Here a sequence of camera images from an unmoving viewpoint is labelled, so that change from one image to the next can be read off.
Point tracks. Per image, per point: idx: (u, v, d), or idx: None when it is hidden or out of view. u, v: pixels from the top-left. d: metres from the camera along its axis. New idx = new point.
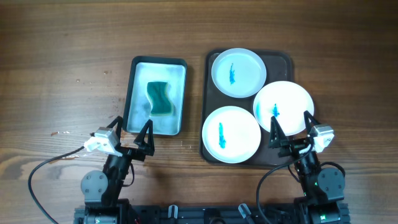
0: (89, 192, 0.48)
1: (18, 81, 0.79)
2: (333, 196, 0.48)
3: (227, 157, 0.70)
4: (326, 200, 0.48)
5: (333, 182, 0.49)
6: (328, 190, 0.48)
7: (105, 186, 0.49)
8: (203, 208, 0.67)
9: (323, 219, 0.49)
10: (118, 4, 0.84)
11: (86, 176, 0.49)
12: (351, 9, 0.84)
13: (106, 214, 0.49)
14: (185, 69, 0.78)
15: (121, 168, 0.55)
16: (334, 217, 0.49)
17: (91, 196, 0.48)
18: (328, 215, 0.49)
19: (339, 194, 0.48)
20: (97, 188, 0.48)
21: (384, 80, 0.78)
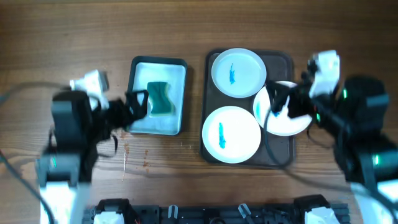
0: (55, 118, 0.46)
1: (18, 81, 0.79)
2: (370, 126, 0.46)
3: (227, 157, 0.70)
4: (367, 106, 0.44)
5: (375, 101, 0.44)
6: (366, 116, 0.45)
7: (74, 114, 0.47)
8: (203, 208, 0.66)
9: (377, 160, 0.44)
10: (117, 4, 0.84)
11: (53, 99, 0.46)
12: (352, 9, 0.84)
13: (63, 155, 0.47)
14: (185, 69, 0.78)
15: (102, 115, 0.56)
16: (387, 152, 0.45)
17: (58, 110, 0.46)
18: (381, 155, 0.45)
19: (379, 95, 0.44)
20: (67, 113, 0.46)
21: (384, 80, 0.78)
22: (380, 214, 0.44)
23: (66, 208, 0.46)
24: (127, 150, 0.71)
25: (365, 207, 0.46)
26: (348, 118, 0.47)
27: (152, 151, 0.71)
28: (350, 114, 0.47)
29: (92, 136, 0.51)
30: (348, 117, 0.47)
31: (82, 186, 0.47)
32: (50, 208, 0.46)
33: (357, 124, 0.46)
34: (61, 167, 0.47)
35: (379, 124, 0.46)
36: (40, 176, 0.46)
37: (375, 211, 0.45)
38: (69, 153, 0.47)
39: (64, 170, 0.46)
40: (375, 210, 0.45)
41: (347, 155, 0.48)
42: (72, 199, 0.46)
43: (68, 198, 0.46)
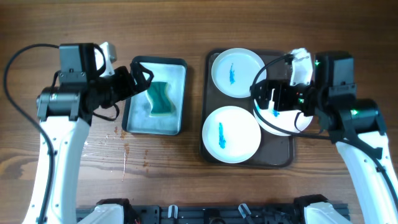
0: (63, 61, 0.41)
1: (18, 81, 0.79)
2: (344, 91, 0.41)
3: (227, 157, 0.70)
4: (333, 65, 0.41)
5: (342, 63, 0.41)
6: (337, 78, 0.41)
7: (84, 57, 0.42)
8: (203, 208, 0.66)
9: (356, 113, 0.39)
10: (117, 4, 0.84)
11: (60, 45, 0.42)
12: (351, 9, 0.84)
13: (64, 93, 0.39)
14: (185, 69, 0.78)
15: (106, 80, 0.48)
16: (369, 111, 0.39)
17: (67, 52, 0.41)
18: (358, 109, 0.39)
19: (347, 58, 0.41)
20: (76, 52, 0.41)
21: (384, 80, 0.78)
22: (370, 173, 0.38)
23: (66, 146, 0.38)
24: (127, 150, 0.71)
25: (350, 162, 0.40)
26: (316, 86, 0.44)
27: (152, 151, 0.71)
28: (319, 78, 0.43)
29: (97, 93, 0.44)
30: (320, 82, 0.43)
31: (83, 122, 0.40)
32: (53, 144, 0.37)
33: (329, 90, 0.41)
34: (61, 106, 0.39)
35: (353, 84, 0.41)
36: (40, 109, 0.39)
37: (360, 163, 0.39)
38: (74, 91, 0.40)
39: (65, 105, 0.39)
40: (357, 159, 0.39)
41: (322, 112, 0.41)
42: (74, 139, 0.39)
43: (66, 137, 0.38)
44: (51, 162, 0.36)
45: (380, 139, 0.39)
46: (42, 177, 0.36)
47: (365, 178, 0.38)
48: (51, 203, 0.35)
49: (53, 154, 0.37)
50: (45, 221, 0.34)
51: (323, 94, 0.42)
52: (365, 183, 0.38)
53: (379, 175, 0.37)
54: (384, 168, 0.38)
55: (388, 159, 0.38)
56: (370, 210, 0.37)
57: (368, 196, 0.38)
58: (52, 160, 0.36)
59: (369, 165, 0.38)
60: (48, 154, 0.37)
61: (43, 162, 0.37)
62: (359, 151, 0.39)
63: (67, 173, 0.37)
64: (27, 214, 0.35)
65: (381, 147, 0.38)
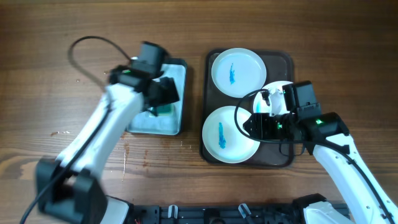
0: (142, 54, 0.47)
1: (18, 81, 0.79)
2: (311, 111, 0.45)
3: (227, 157, 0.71)
4: (296, 91, 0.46)
5: (304, 89, 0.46)
6: (301, 100, 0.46)
7: (160, 58, 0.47)
8: (203, 208, 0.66)
9: (320, 122, 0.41)
10: (118, 4, 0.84)
11: (145, 42, 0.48)
12: (352, 9, 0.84)
13: (133, 75, 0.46)
14: (185, 69, 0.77)
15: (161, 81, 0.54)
16: (333, 121, 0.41)
17: (146, 51, 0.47)
18: (322, 118, 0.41)
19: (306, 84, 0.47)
20: (155, 53, 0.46)
21: (384, 80, 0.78)
22: (344, 168, 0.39)
23: (120, 109, 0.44)
24: (127, 150, 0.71)
25: (324, 162, 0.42)
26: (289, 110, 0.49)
27: (152, 151, 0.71)
28: (288, 102, 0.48)
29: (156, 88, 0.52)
30: (290, 106, 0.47)
31: (138, 101, 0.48)
32: (112, 103, 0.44)
33: (297, 111, 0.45)
34: (127, 82, 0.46)
35: (318, 103, 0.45)
36: (113, 76, 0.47)
37: (333, 161, 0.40)
38: (140, 77, 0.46)
39: (128, 85, 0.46)
40: (329, 157, 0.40)
41: (295, 130, 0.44)
42: (126, 108, 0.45)
43: (124, 103, 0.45)
44: (106, 116, 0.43)
45: (346, 138, 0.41)
46: (94, 124, 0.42)
47: (340, 173, 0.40)
48: (93, 144, 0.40)
49: (111, 111, 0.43)
50: (82, 156, 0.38)
51: (293, 116, 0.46)
52: (342, 178, 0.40)
53: (351, 167, 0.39)
54: (354, 161, 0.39)
55: (355, 152, 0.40)
56: (352, 200, 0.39)
57: (347, 188, 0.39)
58: (107, 115, 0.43)
59: (341, 162, 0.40)
60: (106, 108, 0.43)
61: (100, 114, 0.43)
62: (328, 149, 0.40)
63: (111, 132, 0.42)
64: (70, 146, 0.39)
65: (348, 144, 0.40)
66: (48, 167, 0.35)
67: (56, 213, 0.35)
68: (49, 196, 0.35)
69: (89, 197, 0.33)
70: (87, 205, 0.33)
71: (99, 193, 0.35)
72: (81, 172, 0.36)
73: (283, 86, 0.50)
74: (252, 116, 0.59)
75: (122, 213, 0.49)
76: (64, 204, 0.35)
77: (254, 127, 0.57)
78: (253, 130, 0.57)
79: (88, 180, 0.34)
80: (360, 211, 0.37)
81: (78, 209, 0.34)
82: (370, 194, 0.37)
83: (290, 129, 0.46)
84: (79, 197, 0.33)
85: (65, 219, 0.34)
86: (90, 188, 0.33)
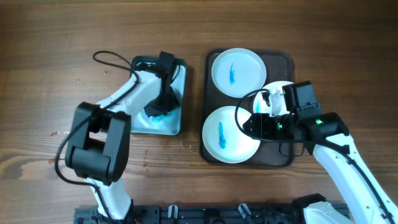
0: (160, 59, 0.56)
1: (18, 81, 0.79)
2: (310, 111, 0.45)
3: (227, 157, 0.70)
4: (296, 92, 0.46)
5: (303, 89, 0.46)
6: (301, 101, 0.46)
7: (173, 64, 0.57)
8: (203, 208, 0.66)
9: (320, 122, 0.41)
10: (117, 4, 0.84)
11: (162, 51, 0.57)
12: (351, 9, 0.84)
13: (152, 69, 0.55)
14: (184, 69, 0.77)
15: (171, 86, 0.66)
16: (333, 121, 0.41)
17: (164, 58, 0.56)
18: (323, 119, 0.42)
19: (307, 84, 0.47)
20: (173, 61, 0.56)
21: (384, 80, 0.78)
22: (344, 167, 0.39)
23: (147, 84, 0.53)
24: None
25: (324, 162, 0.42)
26: (289, 110, 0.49)
27: (152, 151, 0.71)
28: (288, 102, 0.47)
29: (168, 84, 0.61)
30: (290, 106, 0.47)
31: (155, 90, 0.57)
32: (140, 80, 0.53)
33: (297, 111, 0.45)
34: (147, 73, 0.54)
35: (317, 103, 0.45)
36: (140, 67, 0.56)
37: (333, 161, 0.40)
38: (158, 71, 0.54)
39: (149, 74, 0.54)
40: (329, 157, 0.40)
41: (295, 130, 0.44)
42: (150, 86, 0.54)
43: (148, 81, 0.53)
44: (135, 86, 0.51)
45: (346, 139, 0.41)
46: (125, 89, 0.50)
47: (340, 173, 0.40)
48: (125, 100, 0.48)
49: (138, 83, 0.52)
50: (117, 104, 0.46)
51: (293, 116, 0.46)
52: (342, 178, 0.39)
53: (351, 167, 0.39)
54: (354, 161, 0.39)
55: (355, 152, 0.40)
56: (352, 200, 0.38)
57: (347, 188, 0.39)
58: (135, 86, 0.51)
59: (341, 162, 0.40)
60: (135, 82, 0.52)
61: (129, 84, 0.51)
62: (328, 149, 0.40)
63: (136, 100, 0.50)
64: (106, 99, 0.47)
65: (348, 144, 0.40)
66: (88, 108, 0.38)
67: (84, 158, 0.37)
68: (80, 139, 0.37)
69: (122, 135, 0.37)
70: (119, 145, 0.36)
71: (127, 143, 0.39)
72: (117, 114, 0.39)
73: (283, 87, 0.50)
74: (252, 116, 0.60)
75: (126, 203, 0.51)
76: (93, 150, 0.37)
77: (254, 127, 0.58)
78: (253, 130, 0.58)
79: (123, 119, 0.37)
80: (360, 211, 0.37)
81: (108, 149, 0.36)
82: (370, 195, 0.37)
83: (290, 130, 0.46)
84: (113, 134, 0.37)
85: (91, 164, 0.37)
86: (125, 126, 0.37)
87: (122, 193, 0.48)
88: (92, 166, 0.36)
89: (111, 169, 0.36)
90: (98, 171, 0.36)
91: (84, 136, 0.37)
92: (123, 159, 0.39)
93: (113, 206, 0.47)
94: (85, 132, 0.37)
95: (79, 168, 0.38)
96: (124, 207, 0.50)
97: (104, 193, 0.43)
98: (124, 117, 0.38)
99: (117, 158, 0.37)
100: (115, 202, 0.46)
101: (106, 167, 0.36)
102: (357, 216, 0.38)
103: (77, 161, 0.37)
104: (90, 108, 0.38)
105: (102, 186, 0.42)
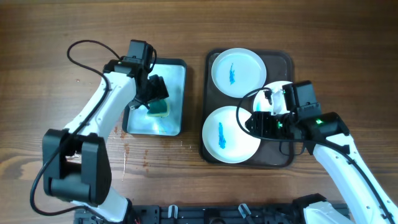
0: (130, 50, 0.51)
1: (18, 81, 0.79)
2: (310, 111, 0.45)
3: (227, 157, 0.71)
4: (295, 91, 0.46)
5: (305, 88, 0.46)
6: (301, 101, 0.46)
7: (147, 52, 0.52)
8: (203, 208, 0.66)
9: (320, 123, 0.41)
10: (117, 4, 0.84)
11: (132, 40, 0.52)
12: (351, 9, 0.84)
13: (124, 66, 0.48)
14: (184, 70, 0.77)
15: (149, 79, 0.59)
16: (333, 122, 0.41)
17: (134, 50, 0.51)
18: (322, 118, 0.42)
19: (308, 86, 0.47)
20: (143, 47, 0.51)
21: (384, 80, 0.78)
22: (345, 168, 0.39)
23: (118, 89, 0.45)
24: (127, 150, 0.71)
25: (325, 161, 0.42)
26: (289, 110, 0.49)
27: (152, 151, 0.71)
28: (289, 102, 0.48)
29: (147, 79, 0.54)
30: (290, 106, 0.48)
31: (132, 89, 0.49)
32: (109, 84, 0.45)
33: (297, 111, 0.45)
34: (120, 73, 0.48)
35: (317, 103, 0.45)
36: (109, 65, 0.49)
37: (333, 161, 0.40)
38: (131, 66, 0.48)
39: (120, 74, 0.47)
40: (329, 157, 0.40)
41: (295, 129, 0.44)
42: (124, 90, 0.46)
43: (120, 84, 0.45)
44: (106, 95, 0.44)
45: (346, 139, 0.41)
46: (94, 102, 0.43)
47: (340, 173, 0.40)
48: (96, 117, 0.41)
49: (109, 91, 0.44)
50: (86, 125, 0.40)
51: (293, 116, 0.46)
52: (342, 178, 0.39)
53: (351, 167, 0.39)
54: (354, 161, 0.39)
55: (355, 152, 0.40)
56: (352, 200, 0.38)
57: (347, 188, 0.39)
58: (106, 94, 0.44)
59: (341, 162, 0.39)
60: (104, 89, 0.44)
61: (99, 94, 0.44)
62: (329, 149, 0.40)
63: (109, 112, 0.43)
64: (74, 120, 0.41)
65: (348, 144, 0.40)
66: (56, 136, 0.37)
67: (63, 188, 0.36)
68: (55, 168, 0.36)
69: (97, 160, 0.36)
70: (96, 168, 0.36)
71: (106, 163, 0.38)
72: (87, 137, 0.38)
73: (283, 86, 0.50)
74: (254, 113, 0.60)
75: (124, 206, 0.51)
76: (71, 177, 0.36)
77: (255, 124, 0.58)
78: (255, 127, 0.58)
79: (95, 142, 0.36)
80: (360, 211, 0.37)
81: (86, 176, 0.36)
82: (370, 195, 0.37)
83: (290, 129, 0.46)
84: (87, 160, 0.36)
85: (73, 192, 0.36)
86: (99, 149, 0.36)
87: (116, 200, 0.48)
88: (74, 194, 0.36)
89: (93, 195, 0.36)
90: (80, 198, 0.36)
91: (58, 167, 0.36)
92: (105, 179, 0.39)
93: (108, 213, 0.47)
94: (59, 163, 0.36)
95: (61, 196, 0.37)
96: (120, 210, 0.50)
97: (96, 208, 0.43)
98: (96, 140, 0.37)
99: (97, 183, 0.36)
100: (109, 210, 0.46)
101: (87, 193, 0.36)
102: (358, 216, 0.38)
103: (57, 190, 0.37)
104: (58, 135, 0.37)
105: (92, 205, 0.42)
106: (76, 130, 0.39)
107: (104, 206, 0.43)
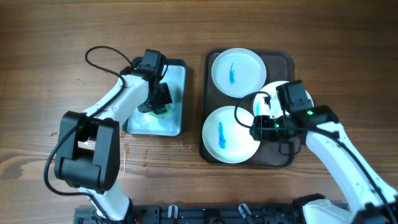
0: (145, 58, 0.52)
1: (18, 81, 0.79)
2: (303, 106, 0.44)
3: (226, 156, 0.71)
4: (286, 91, 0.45)
5: (296, 87, 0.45)
6: (294, 97, 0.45)
7: (160, 61, 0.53)
8: (203, 208, 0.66)
9: (311, 114, 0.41)
10: (117, 4, 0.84)
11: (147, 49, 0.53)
12: (351, 9, 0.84)
13: (138, 72, 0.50)
14: (184, 70, 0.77)
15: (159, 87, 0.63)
16: (324, 113, 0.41)
17: (148, 58, 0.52)
18: (313, 111, 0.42)
19: (299, 86, 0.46)
20: (157, 57, 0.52)
21: (384, 80, 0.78)
22: (334, 150, 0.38)
23: (134, 88, 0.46)
24: (127, 150, 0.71)
25: (315, 145, 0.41)
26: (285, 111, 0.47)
27: (152, 151, 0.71)
28: (281, 101, 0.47)
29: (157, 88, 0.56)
30: (282, 104, 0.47)
31: (145, 93, 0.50)
32: (126, 83, 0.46)
33: (290, 107, 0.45)
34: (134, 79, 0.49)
35: (310, 100, 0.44)
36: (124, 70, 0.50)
37: (323, 145, 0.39)
38: (145, 74, 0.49)
39: (135, 78, 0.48)
40: (320, 142, 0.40)
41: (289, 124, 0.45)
42: (138, 89, 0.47)
43: (136, 84, 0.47)
44: (122, 91, 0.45)
45: (335, 126, 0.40)
46: (111, 95, 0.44)
47: (330, 156, 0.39)
48: (112, 106, 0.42)
49: (125, 88, 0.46)
50: (103, 112, 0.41)
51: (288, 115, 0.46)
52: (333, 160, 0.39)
53: (341, 150, 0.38)
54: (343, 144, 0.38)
55: (344, 136, 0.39)
56: (342, 180, 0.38)
57: (338, 170, 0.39)
58: (122, 90, 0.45)
59: (330, 145, 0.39)
60: (120, 86, 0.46)
61: (115, 89, 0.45)
62: (319, 135, 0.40)
63: (124, 107, 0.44)
64: (91, 107, 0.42)
65: (337, 130, 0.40)
66: (74, 117, 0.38)
67: (73, 169, 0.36)
68: (68, 149, 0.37)
69: (111, 143, 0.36)
70: (108, 152, 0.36)
71: (117, 150, 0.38)
72: (104, 121, 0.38)
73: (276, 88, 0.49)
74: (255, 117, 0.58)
75: (124, 203, 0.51)
76: (83, 160, 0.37)
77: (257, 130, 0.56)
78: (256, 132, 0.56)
79: (111, 126, 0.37)
80: (351, 189, 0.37)
81: (99, 158, 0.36)
82: (360, 173, 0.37)
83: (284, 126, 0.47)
84: (101, 143, 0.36)
85: (82, 175, 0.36)
86: (113, 134, 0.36)
87: (119, 196, 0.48)
88: (83, 176, 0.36)
89: (102, 178, 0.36)
90: (88, 181, 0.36)
91: (72, 146, 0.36)
92: (115, 167, 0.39)
93: (109, 209, 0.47)
94: (73, 142, 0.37)
95: (69, 179, 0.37)
96: (122, 208, 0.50)
97: (100, 200, 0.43)
98: (111, 124, 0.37)
99: (108, 167, 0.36)
100: (111, 206, 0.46)
101: (96, 176, 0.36)
102: (348, 195, 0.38)
103: (67, 172, 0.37)
104: (76, 117, 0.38)
105: (97, 195, 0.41)
106: (94, 114, 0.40)
107: (109, 199, 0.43)
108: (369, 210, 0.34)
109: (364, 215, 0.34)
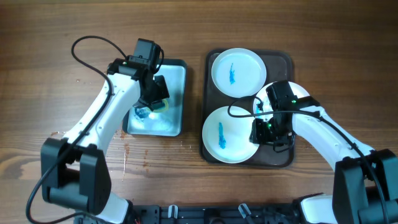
0: (137, 50, 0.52)
1: (18, 81, 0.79)
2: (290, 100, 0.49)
3: (226, 157, 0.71)
4: (273, 90, 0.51)
5: (282, 86, 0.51)
6: (280, 94, 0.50)
7: (153, 52, 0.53)
8: (203, 208, 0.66)
9: (294, 104, 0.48)
10: (117, 4, 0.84)
11: (140, 39, 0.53)
12: (351, 9, 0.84)
13: (129, 66, 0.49)
14: (184, 70, 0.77)
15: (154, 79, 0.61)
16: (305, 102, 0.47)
17: (141, 49, 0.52)
18: (298, 100, 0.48)
19: (284, 84, 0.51)
20: (150, 48, 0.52)
21: (384, 80, 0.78)
22: (316, 124, 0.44)
23: (121, 94, 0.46)
24: (127, 150, 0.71)
25: (301, 127, 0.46)
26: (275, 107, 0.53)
27: (152, 151, 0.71)
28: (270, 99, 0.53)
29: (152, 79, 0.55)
30: (272, 103, 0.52)
31: (137, 91, 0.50)
32: (112, 89, 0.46)
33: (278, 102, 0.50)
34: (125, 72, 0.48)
35: (295, 95, 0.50)
36: (112, 66, 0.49)
37: (306, 122, 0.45)
38: (137, 66, 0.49)
39: (125, 76, 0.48)
40: (303, 121, 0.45)
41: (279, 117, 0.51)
42: (127, 94, 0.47)
43: (124, 89, 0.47)
44: (109, 100, 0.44)
45: (316, 109, 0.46)
46: (97, 106, 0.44)
47: (313, 130, 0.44)
48: (96, 125, 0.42)
49: (111, 95, 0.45)
50: (86, 135, 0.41)
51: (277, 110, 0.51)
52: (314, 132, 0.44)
53: (320, 123, 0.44)
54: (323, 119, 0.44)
55: (323, 112, 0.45)
56: (323, 145, 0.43)
57: (320, 139, 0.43)
58: (108, 98, 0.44)
59: (312, 122, 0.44)
60: (107, 93, 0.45)
61: (102, 98, 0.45)
62: (301, 115, 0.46)
63: (112, 116, 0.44)
64: (74, 127, 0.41)
65: (318, 110, 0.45)
66: (54, 147, 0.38)
67: (61, 197, 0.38)
68: (53, 179, 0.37)
69: (95, 173, 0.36)
70: (93, 182, 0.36)
71: (104, 175, 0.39)
72: (86, 149, 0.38)
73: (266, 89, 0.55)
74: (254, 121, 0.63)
75: (122, 208, 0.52)
76: (68, 188, 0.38)
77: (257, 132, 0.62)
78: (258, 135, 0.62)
79: (93, 157, 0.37)
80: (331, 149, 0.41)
81: (84, 188, 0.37)
82: (337, 137, 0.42)
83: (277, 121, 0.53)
84: (84, 173, 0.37)
85: (70, 202, 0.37)
86: (96, 163, 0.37)
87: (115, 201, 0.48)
88: (71, 203, 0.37)
89: (90, 205, 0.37)
90: (77, 207, 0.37)
91: (56, 177, 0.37)
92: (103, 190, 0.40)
93: (107, 214, 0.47)
94: (56, 172, 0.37)
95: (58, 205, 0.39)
96: (119, 213, 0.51)
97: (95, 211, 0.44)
98: (94, 154, 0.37)
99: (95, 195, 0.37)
100: (109, 211, 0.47)
101: (84, 203, 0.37)
102: (330, 158, 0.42)
103: (55, 200, 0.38)
104: (56, 147, 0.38)
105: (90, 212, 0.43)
106: (76, 140, 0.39)
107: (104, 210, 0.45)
108: (346, 161, 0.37)
109: (344, 165, 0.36)
